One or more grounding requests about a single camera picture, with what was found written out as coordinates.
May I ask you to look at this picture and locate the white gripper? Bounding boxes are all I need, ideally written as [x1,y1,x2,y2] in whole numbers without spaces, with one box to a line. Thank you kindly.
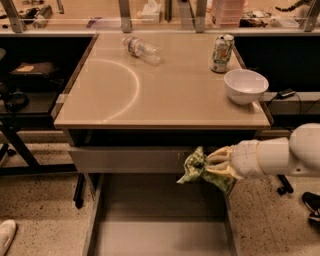
[206,140,261,179]

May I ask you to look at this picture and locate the white bowl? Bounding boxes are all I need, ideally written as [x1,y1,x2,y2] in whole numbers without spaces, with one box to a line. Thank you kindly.
[224,69,269,105]

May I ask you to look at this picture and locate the white shoe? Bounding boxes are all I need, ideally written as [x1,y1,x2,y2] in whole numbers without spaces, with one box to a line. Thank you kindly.
[0,219,17,256]

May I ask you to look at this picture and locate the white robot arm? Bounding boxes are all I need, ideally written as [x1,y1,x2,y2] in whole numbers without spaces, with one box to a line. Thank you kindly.
[206,123,320,179]

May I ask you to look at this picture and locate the black headphones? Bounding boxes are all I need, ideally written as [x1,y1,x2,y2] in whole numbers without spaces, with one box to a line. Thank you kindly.
[3,92,29,112]

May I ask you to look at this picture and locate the pink plastic box stack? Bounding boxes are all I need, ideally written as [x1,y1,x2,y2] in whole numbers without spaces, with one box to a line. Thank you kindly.
[211,0,245,28]

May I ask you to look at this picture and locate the green jalapeno chip bag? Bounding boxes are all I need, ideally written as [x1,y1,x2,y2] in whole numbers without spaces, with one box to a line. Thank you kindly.
[177,146,236,194]

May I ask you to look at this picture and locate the black shoe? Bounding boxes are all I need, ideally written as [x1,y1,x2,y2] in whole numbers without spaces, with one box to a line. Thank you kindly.
[302,192,320,223]

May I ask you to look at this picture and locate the black power adapter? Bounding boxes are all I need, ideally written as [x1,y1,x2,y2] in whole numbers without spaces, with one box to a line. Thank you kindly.
[276,88,295,99]

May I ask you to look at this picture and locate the white tissue box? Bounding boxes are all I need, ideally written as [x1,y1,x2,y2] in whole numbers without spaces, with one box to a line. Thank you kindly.
[141,0,161,23]

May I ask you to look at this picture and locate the clear plastic water bottle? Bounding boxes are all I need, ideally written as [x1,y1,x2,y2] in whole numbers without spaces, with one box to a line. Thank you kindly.
[122,36,161,65]

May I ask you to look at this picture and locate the grey closed top drawer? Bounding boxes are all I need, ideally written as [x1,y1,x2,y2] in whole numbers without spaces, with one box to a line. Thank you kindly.
[69,146,195,174]

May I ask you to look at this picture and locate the green drink can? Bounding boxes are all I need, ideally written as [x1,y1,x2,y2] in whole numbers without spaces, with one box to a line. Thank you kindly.
[210,34,234,73]

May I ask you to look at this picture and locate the black case with label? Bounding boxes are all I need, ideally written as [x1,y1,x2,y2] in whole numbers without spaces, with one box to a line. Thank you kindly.
[9,62,58,79]

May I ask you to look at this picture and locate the grey open middle drawer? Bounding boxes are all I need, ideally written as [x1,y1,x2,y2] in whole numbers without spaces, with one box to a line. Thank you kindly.
[81,174,244,256]

